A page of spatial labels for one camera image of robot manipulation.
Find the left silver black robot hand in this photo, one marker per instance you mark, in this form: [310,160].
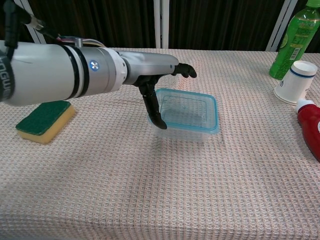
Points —
[147,66]

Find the clear blue-rimmed plastic container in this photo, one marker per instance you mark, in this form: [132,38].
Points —
[190,110]

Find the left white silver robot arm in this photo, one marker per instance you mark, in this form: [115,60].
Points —
[50,72]

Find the black pleated curtain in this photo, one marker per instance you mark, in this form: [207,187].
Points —
[105,20]

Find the green yellow scrub sponge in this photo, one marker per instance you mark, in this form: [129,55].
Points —
[42,115]

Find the green tea bottle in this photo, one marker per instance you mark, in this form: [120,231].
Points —
[292,45]

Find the white paper cup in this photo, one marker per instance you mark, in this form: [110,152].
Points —
[292,87]

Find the red ketchup squeeze bottle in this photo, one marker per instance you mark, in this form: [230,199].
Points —
[311,127]

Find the white metal frame post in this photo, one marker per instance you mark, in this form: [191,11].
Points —
[281,27]
[161,25]
[32,30]

